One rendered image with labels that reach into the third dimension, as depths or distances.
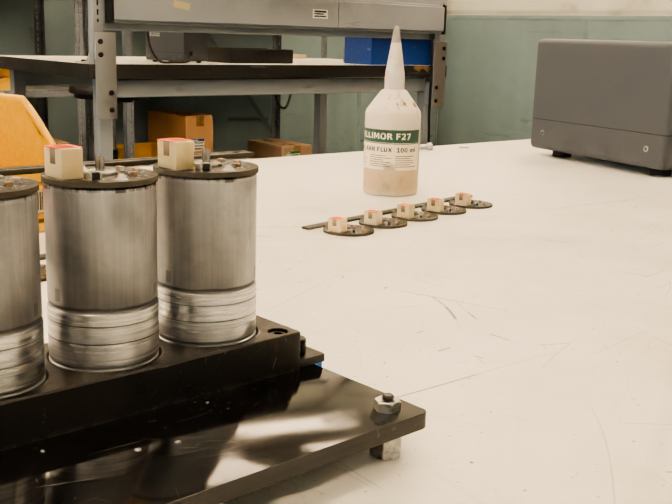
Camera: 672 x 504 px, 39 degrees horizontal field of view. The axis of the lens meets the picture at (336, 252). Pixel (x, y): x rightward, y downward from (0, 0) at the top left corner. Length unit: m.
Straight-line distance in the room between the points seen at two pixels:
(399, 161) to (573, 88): 0.25
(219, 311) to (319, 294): 0.13
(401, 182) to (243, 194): 0.36
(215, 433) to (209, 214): 0.05
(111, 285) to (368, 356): 0.10
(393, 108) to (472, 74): 5.79
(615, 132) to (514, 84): 5.38
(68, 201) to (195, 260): 0.03
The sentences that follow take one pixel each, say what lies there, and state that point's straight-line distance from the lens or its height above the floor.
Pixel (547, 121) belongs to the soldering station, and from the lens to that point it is 0.81.
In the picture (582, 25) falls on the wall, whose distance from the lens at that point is 5.83.
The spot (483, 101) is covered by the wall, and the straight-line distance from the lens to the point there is 6.29.
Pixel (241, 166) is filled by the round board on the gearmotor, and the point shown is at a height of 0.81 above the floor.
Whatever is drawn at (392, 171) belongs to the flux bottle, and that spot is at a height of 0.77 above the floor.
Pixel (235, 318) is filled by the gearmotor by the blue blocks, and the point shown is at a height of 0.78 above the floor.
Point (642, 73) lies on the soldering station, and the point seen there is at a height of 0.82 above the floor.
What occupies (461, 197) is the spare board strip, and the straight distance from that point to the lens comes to 0.55.
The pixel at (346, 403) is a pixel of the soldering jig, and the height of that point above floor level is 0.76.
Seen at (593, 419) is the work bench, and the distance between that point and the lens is 0.26.
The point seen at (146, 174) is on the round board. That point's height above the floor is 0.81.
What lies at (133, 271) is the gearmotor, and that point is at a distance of 0.21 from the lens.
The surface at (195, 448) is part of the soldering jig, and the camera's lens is 0.20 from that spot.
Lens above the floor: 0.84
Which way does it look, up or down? 13 degrees down
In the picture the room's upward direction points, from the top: 2 degrees clockwise
